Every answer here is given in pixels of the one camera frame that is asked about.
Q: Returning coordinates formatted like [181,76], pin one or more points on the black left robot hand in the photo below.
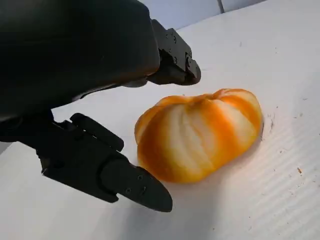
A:
[75,50]

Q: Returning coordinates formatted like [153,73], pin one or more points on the orange white toy bread roll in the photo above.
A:
[200,140]

